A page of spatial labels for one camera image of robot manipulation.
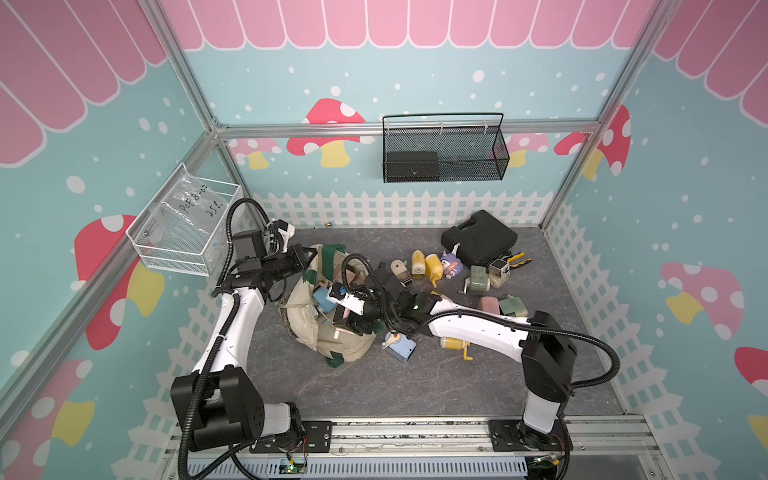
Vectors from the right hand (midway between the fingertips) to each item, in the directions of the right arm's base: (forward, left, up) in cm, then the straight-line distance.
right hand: (341, 309), depth 76 cm
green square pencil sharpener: (+9, -51, -15) cm, 54 cm away
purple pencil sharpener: (+24, -34, -14) cm, 44 cm away
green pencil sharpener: (+18, -42, -14) cm, 48 cm away
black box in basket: (+40, -20, +16) cm, 47 cm away
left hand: (+13, +7, +6) cm, 16 cm away
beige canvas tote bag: (-3, +9, -4) cm, 10 cm away
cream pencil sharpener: (+22, -16, -12) cm, 30 cm away
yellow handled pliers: (+31, -56, -18) cm, 67 cm away
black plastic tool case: (+37, -47, -14) cm, 62 cm away
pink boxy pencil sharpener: (+9, -43, -13) cm, 46 cm away
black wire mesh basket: (+52, -31, +15) cm, 62 cm away
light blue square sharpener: (-4, -15, -13) cm, 20 cm away
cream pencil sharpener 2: (+20, -48, -11) cm, 53 cm away
